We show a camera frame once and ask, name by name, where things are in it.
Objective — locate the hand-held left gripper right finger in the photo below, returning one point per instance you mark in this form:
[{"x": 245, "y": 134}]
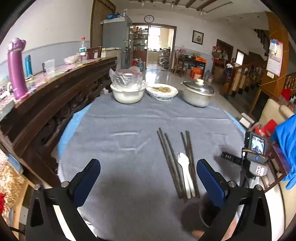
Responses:
[{"x": 209, "y": 179}]

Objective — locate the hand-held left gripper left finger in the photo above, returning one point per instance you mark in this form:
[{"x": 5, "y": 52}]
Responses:
[{"x": 86, "y": 180}]

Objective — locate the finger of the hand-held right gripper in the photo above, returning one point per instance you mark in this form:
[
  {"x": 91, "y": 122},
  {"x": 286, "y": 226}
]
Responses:
[{"x": 230, "y": 157}]

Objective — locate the white plastic spoon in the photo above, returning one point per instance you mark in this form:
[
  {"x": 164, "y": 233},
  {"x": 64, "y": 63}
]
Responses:
[{"x": 183, "y": 162}]

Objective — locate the blue plastic bag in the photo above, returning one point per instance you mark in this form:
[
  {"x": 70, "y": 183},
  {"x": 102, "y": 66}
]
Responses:
[{"x": 286, "y": 143}]

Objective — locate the white box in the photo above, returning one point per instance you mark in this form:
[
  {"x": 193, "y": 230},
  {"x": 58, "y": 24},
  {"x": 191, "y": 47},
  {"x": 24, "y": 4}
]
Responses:
[{"x": 247, "y": 120}]

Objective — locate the beige sofa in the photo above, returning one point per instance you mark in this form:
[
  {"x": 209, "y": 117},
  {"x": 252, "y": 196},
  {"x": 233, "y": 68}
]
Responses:
[{"x": 270, "y": 113}]

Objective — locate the grey tablecloth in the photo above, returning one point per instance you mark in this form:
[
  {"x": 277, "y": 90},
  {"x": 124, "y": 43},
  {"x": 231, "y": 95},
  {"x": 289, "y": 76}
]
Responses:
[{"x": 127, "y": 150}]

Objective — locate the light blue table cover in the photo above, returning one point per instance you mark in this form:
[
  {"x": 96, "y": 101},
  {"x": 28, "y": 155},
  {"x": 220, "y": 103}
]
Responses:
[{"x": 74, "y": 125}]

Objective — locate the metal cooking pot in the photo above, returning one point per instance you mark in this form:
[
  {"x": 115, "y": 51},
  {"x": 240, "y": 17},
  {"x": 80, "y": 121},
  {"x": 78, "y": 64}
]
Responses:
[{"x": 196, "y": 99}]

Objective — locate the metal pot lid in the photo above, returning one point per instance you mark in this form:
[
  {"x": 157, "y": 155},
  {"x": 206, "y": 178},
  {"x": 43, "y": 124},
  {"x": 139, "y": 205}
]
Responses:
[{"x": 197, "y": 86}]

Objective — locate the wooden stair railing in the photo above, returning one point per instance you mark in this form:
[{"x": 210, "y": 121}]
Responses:
[{"x": 245, "y": 78}]

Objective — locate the carved dark wooden sideboard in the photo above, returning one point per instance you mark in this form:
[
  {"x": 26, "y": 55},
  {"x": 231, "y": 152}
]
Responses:
[{"x": 46, "y": 104}]

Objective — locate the orange box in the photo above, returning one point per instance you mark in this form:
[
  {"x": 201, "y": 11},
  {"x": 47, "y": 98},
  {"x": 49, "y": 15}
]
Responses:
[{"x": 196, "y": 73}]

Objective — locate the white basin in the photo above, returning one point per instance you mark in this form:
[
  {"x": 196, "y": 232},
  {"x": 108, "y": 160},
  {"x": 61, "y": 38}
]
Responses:
[{"x": 127, "y": 96}]

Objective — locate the wrapped plate of food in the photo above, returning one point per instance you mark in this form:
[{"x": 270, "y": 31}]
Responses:
[{"x": 161, "y": 91}]

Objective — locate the dark wooden side table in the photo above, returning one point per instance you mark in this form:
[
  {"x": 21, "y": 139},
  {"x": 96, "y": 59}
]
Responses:
[{"x": 192, "y": 61}]

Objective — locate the wooden pillar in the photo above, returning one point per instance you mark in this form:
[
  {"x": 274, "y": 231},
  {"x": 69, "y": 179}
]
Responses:
[{"x": 276, "y": 58}]

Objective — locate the checkered sideboard cloth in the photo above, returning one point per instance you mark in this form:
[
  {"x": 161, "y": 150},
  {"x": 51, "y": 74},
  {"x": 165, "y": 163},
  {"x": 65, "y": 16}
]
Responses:
[{"x": 57, "y": 69}]

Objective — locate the small dark jar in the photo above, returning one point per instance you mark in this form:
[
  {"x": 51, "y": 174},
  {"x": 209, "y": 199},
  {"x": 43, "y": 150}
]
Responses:
[{"x": 43, "y": 69}]

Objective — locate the clear plastic cup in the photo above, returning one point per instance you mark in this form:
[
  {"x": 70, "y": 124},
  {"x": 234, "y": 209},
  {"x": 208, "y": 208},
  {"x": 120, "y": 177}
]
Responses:
[{"x": 49, "y": 66}]

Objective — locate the white fan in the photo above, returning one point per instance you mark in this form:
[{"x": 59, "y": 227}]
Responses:
[{"x": 133, "y": 68}]

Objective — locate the white bowl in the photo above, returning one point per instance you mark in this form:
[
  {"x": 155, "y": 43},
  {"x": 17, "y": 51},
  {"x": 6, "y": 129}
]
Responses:
[{"x": 71, "y": 59}]

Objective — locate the wooden chair back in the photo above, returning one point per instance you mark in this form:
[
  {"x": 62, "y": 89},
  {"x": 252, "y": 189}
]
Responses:
[{"x": 93, "y": 53}]

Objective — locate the blue bottle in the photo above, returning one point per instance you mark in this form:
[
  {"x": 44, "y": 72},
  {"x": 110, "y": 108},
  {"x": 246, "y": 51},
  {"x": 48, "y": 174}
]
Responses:
[{"x": 28, "y": 66}]

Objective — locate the white chest freezer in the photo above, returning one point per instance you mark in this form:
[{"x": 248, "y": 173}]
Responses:
[{"x": 111, "y": 52}]

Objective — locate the clear water bottle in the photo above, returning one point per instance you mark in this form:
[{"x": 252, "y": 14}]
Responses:
[{"x": 83, "y": 49}]

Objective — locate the purple thermos bottle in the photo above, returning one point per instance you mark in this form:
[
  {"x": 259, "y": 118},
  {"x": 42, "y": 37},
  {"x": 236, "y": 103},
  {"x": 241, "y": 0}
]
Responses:
[{"x": 16, "y": 69}]

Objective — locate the grey refrigerator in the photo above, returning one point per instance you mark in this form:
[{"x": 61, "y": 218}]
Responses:
[{"x": 115, "y": 34}]

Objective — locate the wall calendar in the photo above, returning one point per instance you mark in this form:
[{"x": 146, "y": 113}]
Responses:
[{"x": 274, "y": 58}]

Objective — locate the framed wall picture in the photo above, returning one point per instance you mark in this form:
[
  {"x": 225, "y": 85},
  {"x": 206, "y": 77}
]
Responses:
[{"x": 197, "y": 37}]

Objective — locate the round wall clock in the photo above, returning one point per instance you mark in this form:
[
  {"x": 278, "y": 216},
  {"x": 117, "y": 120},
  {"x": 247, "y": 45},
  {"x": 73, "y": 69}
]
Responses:
[{"x": 149, "y": 18}]

